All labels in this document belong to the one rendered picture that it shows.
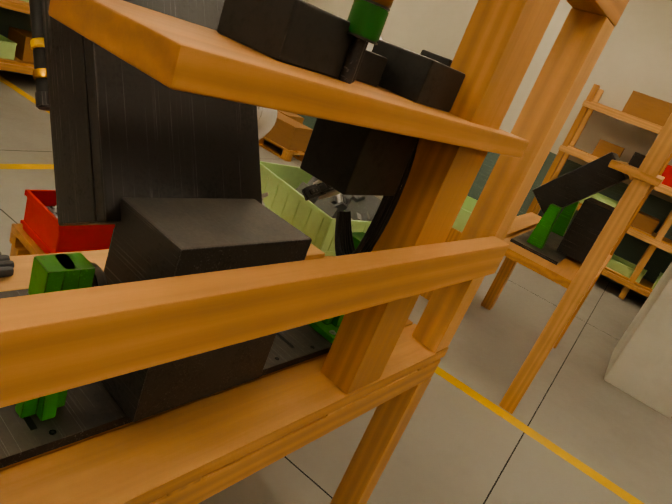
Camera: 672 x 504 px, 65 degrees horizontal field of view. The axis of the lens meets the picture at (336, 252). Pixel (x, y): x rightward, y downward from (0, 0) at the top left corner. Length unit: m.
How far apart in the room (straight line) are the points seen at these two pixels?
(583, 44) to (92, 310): 1.24
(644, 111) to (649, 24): 1.22
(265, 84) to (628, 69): 7.60
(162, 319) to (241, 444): 0.48
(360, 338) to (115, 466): 0.55
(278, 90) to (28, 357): 0.35
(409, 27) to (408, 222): 7.96
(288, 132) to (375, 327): 5.84
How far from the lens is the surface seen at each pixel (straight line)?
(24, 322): 0.55
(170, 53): 0.51
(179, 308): 0.62
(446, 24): 8.76
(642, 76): 8.03
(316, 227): 2.18
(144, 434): 1.02
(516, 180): 1.47
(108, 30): 0.60
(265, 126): 1.92
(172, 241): 0.83
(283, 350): 1.29
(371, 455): 1.86
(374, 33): 0.77
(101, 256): 1.47
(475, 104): 1.05
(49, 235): 1.62
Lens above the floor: 1.59
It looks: 21 degrees down
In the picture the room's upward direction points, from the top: 22 degrees clockwise
